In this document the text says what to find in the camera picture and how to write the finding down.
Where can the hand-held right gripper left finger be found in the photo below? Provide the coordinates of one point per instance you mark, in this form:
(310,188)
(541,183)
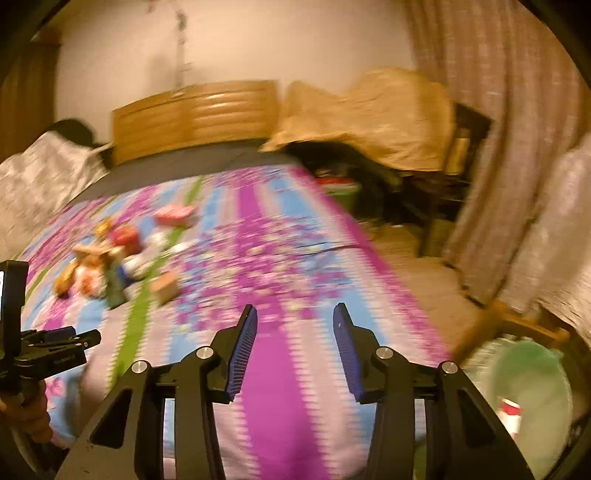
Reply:
(241,357)

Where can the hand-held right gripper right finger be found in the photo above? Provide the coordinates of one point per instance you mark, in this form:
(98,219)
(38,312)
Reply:
(347,357)

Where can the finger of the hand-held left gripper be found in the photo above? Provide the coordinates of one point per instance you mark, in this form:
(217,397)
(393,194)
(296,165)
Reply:
(69,337)
(55,359)

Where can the beige knitted cloth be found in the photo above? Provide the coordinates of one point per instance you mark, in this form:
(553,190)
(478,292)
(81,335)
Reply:
(94,253)

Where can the white knotted cloth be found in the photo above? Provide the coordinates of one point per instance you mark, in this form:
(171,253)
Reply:
(136,266)

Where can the green trash bin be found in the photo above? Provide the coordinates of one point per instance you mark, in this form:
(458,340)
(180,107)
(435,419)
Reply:
(535,392)

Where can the person's left hand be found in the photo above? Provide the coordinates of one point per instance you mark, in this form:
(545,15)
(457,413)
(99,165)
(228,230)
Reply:
(32,415)

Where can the floral striped blanket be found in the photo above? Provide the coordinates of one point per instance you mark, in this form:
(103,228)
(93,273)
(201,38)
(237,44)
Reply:
(286,277)

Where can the beige foam cube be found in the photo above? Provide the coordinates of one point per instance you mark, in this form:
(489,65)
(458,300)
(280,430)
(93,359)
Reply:
(164,287)

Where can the red round ball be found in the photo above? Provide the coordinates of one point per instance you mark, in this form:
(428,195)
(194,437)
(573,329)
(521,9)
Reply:
(124,237)

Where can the gold foil wrapper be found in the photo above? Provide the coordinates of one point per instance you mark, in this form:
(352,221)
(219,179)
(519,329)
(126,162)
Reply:
(104,228)

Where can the white satin cloth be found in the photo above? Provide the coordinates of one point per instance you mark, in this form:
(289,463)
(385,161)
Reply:
(41,184)

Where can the white twisted cloth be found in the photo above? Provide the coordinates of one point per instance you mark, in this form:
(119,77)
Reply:
(159,240)

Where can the pink carton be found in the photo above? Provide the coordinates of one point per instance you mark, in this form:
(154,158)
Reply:
(175,216)

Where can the green storage box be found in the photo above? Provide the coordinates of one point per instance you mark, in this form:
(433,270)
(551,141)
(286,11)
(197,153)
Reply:
(341,191)

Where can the red and white can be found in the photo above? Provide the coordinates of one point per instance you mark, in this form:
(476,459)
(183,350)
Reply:
(510,415)

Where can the dark wooden desk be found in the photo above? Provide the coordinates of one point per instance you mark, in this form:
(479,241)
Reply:
(392,184)

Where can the dark cloth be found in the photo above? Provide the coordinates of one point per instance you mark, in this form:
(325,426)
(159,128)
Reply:
(76,131)

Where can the grey bed sheet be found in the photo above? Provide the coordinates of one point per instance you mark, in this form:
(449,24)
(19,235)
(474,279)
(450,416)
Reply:
(184,168)

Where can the wooden wardrobe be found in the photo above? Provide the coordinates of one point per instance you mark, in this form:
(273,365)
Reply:
(27,101)

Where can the yellow cloth cover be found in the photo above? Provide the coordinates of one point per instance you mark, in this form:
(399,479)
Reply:
(369,120)

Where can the wooden headboard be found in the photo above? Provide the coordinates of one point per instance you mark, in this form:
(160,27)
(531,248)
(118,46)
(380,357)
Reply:
(194,120)

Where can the dark wooden chair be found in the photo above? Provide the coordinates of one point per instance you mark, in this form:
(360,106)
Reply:
(471,134)

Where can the beige patterned curtain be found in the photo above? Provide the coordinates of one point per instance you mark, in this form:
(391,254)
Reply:
(508,115)

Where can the wooden stool frame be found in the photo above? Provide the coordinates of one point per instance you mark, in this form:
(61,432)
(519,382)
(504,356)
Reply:
(531,323)

